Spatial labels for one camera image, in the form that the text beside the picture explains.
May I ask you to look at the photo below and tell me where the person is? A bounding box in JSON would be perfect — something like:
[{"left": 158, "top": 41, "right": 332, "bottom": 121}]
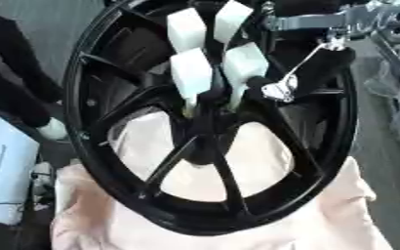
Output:
[{"left": 0, "top": 0, "right": 70, "bottom": 142}]

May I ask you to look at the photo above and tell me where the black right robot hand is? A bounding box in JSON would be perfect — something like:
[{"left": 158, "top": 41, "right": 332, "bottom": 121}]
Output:
[{"left": 244, "top": 30, "right": 359, "bottom": 104}]

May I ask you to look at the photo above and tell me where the black spoked wheel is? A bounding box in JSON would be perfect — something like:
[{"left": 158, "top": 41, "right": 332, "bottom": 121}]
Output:
[{"left": 61, "top": 0, "right": 361, "bottom": 236}]

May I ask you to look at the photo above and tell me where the white flat board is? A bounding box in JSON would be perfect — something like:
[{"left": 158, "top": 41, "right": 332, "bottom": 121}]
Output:
[{"left": 0, "top": 104, "right": 43, "bottom": 227}]

